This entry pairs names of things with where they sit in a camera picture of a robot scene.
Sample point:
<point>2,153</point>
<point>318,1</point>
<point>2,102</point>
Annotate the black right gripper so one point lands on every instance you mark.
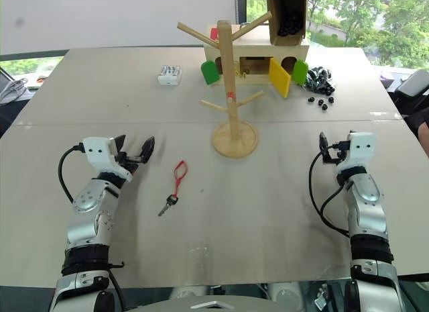
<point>336,152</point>

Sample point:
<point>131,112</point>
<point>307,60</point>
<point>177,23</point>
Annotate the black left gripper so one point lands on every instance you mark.
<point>130,161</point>

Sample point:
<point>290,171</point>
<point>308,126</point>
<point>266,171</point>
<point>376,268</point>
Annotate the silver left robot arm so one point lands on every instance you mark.
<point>88,198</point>

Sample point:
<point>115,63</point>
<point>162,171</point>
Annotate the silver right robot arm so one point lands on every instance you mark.
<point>368,208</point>

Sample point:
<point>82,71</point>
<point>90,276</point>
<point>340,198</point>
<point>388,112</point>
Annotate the bag of black parts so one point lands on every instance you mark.
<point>319,80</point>

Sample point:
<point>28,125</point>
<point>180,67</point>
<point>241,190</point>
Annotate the green rounded door flap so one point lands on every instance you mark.
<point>210,73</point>
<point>300,72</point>

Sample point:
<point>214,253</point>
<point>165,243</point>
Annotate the purple flat item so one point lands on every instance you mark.
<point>387,77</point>

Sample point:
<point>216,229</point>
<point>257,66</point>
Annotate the white battery case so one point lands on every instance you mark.
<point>170,76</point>

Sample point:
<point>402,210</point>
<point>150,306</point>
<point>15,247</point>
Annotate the yellow square door flap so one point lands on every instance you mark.
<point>279,78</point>

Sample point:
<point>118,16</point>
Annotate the dark office chair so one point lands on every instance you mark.
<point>412,87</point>

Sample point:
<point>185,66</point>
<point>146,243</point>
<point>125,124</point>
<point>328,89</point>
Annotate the wooden tree hanger stand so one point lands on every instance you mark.
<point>232,124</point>

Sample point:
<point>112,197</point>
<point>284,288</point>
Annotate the gold metal latch hooks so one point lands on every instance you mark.
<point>242,70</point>

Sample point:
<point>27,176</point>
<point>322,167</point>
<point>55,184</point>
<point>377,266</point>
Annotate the wooden box with openings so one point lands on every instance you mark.
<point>254,50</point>

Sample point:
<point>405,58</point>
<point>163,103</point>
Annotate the brown cardboard box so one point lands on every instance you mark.
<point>276,20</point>

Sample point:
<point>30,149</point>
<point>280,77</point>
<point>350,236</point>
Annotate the red block on box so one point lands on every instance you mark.
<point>214,33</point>

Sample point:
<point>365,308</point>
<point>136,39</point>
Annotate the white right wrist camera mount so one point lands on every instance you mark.
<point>360,151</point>

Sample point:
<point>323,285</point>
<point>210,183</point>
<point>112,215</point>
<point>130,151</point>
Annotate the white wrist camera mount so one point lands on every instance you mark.
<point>97,151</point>
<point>360,151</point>

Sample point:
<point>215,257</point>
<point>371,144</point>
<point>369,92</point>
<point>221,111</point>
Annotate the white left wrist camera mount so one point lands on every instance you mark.
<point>97,151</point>

